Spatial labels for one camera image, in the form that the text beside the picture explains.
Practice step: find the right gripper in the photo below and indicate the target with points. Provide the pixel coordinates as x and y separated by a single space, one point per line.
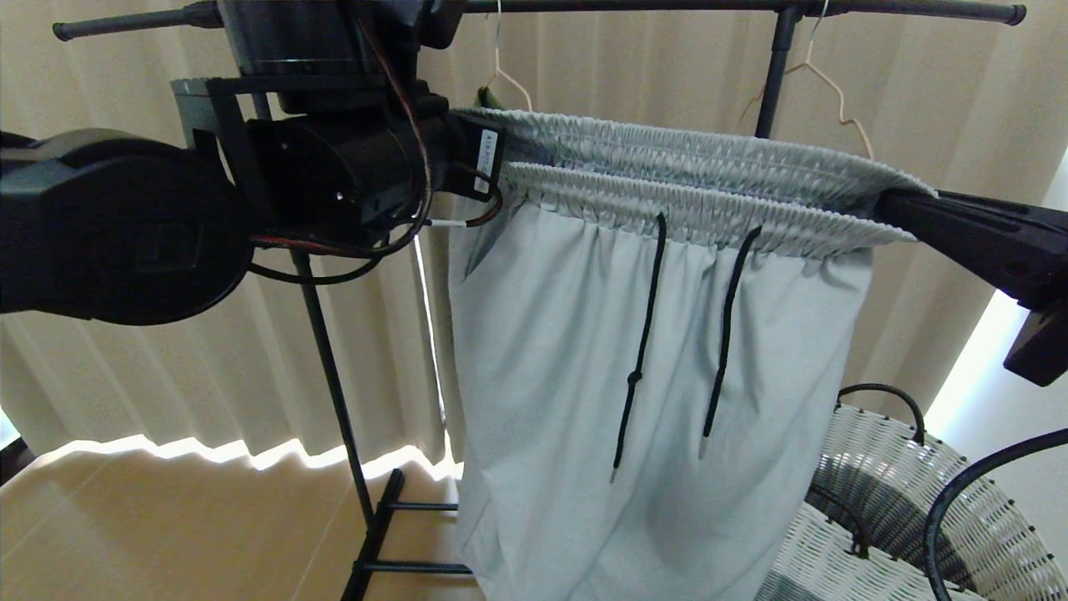
1039 342

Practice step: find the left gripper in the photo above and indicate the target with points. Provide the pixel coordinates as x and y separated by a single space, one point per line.
350 171

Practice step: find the green sleeveless shirt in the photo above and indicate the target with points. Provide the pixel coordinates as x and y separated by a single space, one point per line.
492 100

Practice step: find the pink clothes hanger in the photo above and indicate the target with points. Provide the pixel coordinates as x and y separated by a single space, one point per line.
498 58
838 92

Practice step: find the pale grey garment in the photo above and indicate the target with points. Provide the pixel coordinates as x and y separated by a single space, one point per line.
567 351

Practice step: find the white laundry basket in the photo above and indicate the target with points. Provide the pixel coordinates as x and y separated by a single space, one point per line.
884 467

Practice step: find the black clothes rack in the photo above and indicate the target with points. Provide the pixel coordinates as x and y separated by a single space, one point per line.
334 376

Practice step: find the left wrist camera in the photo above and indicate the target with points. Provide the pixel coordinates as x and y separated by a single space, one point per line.
438 21

